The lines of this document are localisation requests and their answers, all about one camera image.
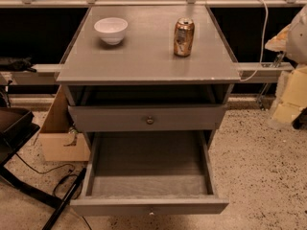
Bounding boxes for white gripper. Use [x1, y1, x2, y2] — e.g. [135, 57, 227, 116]
[268, 65, 307, 127]

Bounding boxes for grey drawer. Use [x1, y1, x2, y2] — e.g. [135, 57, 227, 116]
[68, 104, 225, 132]
[71, 131, 228, 216]

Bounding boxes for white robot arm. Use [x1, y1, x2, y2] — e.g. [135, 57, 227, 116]
[265, 5, 307, 129]

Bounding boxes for grey drawer cabinet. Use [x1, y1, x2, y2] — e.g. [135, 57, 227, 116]
[56, 5, 242, 150]

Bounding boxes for grey top drawer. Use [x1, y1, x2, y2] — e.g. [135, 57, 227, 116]
[68, 104, 225, 132]

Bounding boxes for gold soda can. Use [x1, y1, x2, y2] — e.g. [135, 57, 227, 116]
[174, 17, 195, 57]

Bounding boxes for white ceramic bowl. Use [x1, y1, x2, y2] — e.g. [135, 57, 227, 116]
[94, 17, 128, 45]

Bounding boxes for cardboard box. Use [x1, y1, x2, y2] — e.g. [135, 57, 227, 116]
[38, 87, 90, 162]

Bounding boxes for black stand leg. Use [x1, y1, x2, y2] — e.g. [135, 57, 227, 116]
[42, 168, 86, 230]

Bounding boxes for black tray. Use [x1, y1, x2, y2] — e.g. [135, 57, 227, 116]
[0, 107, 39, 164]

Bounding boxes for white cable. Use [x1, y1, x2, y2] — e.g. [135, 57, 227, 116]
[239, 0, 270, 82]

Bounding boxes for black floor cable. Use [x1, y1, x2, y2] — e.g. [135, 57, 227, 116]
[13, 151, 94, 230]

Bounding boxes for metal rail frame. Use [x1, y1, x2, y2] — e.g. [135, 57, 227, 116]
[0, 0, 307, 84]

